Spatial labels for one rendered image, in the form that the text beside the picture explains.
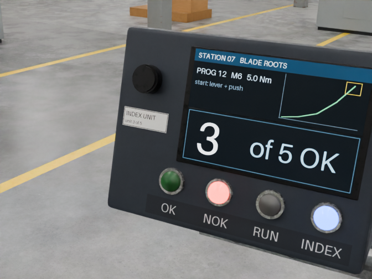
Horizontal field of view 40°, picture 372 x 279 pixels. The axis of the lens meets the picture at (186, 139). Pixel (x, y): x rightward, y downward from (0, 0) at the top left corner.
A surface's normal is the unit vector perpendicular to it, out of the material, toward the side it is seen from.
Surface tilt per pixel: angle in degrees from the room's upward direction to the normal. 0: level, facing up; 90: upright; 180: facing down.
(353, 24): 90
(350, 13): 90
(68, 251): 0
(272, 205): 73
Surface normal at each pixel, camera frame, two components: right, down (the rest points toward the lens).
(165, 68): -0.41, 0.07
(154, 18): -0.55, 0.29
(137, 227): 0.02, -0.93
